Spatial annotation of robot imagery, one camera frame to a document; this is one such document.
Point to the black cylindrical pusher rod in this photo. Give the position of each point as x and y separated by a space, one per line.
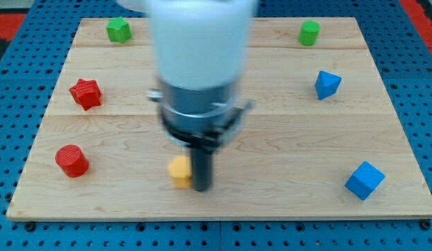
201 163

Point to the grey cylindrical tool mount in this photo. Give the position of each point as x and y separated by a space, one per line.
203 118

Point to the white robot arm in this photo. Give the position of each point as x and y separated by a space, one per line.
200 51

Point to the yellow hexagon block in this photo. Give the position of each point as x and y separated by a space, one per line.
180 172

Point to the red star block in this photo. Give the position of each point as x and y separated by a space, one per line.
86 93

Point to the green star block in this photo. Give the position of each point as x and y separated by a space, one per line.
118 30

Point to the light wooden board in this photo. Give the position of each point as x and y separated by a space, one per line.
290 161

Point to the blue triangular prism block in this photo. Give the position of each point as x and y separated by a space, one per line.
326 84

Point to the red cylinder block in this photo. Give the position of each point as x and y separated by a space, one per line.
72 161

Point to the green cylinder block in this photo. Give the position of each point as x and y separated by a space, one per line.
309 31

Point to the blue cube block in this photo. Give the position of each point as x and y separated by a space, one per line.
364 180

